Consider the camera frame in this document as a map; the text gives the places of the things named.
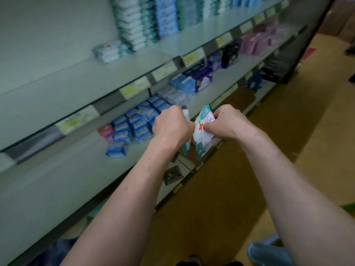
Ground stack of blue red packets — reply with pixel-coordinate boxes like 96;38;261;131
152;0;182;40

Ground stack of white green packets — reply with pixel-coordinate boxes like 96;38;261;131
111;0;158;52
197;0;220;20
216;0;234;15

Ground stack of blue green packets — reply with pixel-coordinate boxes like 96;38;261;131
176;0;202;30

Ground person's right hand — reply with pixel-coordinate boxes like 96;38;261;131
202;104;257;143

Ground blue plastic stool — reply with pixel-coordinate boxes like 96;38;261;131
247;234;285;266

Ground person's right forearm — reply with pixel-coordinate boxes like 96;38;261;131
239;126;355;266

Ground metal store shelving unit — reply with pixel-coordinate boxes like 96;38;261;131
0;0;336;266

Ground dark blue packaged goods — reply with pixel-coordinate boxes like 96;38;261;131
169;50;242;96

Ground person's left hand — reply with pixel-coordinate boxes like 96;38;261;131
152;105;196;154

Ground row of blue white boxes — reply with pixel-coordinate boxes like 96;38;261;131
232;0;278;9

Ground person's black trousers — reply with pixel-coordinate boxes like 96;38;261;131
176;259;245;266

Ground person's black white shoe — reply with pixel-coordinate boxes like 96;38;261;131
186;254;204;266

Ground person's left forearm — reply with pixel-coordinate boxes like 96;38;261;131
60;138;188;266

